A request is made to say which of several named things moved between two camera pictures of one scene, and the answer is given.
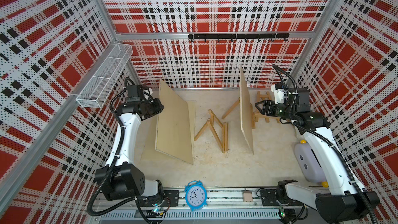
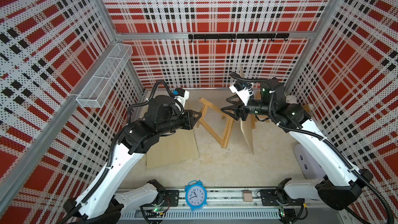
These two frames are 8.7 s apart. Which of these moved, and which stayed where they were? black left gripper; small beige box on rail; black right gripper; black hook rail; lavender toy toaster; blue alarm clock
Moved: black right gripper; black left gripper
Stayed: lavender toy toaster; small beige box on rail; blue alarm clock; black hook rail
